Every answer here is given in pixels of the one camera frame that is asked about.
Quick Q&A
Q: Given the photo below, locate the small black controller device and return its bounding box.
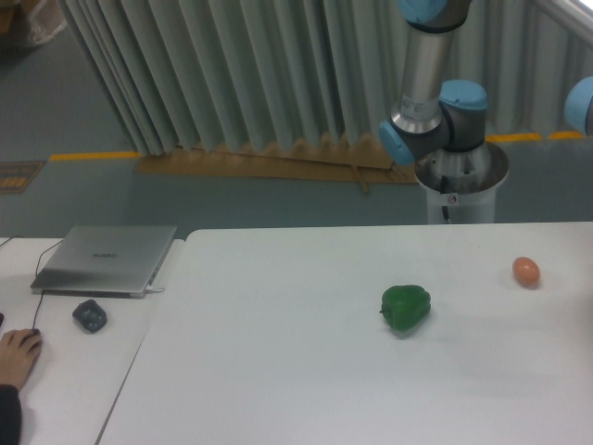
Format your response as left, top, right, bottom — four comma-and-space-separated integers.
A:
72, 299, 107, 334

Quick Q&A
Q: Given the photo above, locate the person's bare hand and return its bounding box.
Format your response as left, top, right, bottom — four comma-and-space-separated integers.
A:
1, 329, 43, 391

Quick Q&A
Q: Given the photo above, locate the brown egg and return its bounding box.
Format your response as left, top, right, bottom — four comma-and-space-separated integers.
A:
512, 257, 540, 286

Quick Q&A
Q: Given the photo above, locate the dark sleeved forearm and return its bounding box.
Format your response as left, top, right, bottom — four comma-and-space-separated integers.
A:
0, 385, 22, 445

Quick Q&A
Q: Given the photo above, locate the pale green pleated curtain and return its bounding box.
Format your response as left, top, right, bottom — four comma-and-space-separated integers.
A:
61, 1, 592, 155

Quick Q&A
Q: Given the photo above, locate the silver closed laptop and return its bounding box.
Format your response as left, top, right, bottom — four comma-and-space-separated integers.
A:
31, 225, 176, 298

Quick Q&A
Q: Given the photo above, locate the black mouse cable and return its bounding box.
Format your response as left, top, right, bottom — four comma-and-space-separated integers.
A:
0, 235, 63, 331

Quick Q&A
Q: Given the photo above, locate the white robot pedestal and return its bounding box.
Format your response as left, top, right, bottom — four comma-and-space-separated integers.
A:
415, 142, 509, 224

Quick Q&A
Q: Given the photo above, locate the green bell pepper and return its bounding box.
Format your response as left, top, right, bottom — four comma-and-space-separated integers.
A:
380, 285, 432, 332

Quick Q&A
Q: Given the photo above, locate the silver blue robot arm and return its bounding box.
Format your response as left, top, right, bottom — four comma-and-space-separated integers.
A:
378, 1, 592, 165

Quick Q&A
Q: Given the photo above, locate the flat brown cardboard sheet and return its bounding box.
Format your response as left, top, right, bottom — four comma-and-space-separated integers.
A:
135, 133, 417, 194

